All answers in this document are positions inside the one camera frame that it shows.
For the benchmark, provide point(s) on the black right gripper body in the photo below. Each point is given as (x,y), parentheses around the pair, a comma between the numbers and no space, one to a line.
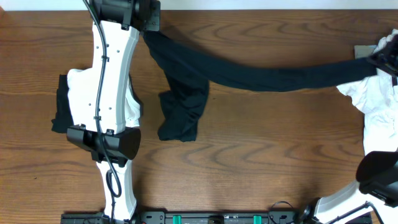
(388,59)

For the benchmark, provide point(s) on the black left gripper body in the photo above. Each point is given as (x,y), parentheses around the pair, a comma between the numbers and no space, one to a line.
(148,15)

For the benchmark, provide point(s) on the black leggings with red waistband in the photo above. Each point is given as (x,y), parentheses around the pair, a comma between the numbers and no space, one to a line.
(190,72)

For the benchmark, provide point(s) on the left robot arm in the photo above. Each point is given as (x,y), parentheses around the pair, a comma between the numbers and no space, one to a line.
(101,100)

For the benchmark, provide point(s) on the grey cloth piece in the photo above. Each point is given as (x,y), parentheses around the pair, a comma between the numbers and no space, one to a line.
(361,51)

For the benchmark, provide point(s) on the crumpled white shirt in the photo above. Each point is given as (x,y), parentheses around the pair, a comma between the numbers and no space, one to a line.
(379,105)

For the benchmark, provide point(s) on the folded white garment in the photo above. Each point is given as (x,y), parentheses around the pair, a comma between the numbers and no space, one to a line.
(82,90)

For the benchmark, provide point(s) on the folded black garment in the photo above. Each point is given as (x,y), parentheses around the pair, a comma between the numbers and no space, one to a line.
(63,117)

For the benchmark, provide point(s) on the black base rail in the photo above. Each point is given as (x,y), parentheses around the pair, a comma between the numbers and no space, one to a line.
(202,217)

